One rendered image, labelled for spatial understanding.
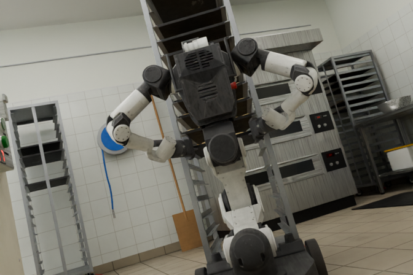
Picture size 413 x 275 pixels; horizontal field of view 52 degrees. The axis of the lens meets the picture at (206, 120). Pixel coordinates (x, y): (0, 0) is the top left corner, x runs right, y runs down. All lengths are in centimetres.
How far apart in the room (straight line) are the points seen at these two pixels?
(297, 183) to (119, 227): 206
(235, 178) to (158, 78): 58
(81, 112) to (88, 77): 46
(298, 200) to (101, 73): 278
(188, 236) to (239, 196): 292
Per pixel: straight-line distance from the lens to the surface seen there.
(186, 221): 495
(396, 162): 540
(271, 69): 190
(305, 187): 469
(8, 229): 115
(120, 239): 509
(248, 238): 153
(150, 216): 514
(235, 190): 202
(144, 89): 192
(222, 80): 176
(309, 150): 479
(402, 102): 535
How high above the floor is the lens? 51
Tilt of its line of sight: 10 degrees up
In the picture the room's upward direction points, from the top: 15 degrees counter-clockwise
